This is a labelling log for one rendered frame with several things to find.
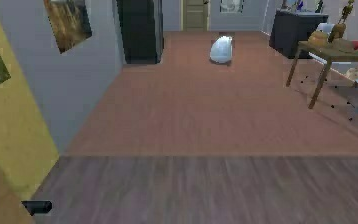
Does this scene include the yellow room door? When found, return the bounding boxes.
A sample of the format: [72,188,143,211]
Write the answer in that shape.
[0,0,60,201]

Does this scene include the white bin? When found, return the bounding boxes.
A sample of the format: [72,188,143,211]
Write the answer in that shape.
[209,35,234,65]

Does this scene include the olive room door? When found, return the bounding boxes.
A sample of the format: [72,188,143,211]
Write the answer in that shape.
[181,0,210,32]

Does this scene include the black fridge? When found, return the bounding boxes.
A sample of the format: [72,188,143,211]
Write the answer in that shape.
[116,0,165,65]

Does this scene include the dark blue cupboard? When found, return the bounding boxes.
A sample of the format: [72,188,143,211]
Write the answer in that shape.
[268,9,330,60]

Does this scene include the brown wooden table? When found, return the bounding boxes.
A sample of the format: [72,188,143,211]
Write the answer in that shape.
[285,40,358,110]

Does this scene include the yellow bowl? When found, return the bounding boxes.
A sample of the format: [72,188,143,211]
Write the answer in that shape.
[307,30,330,47]

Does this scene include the brown gold statue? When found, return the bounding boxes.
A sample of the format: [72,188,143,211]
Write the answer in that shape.
[327,0,355,44]

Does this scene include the brown framed picture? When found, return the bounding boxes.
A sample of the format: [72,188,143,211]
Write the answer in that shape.
[42,0,93,55]

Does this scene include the white framed picture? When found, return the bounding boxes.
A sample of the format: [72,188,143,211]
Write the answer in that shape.
[219,0,245,14]

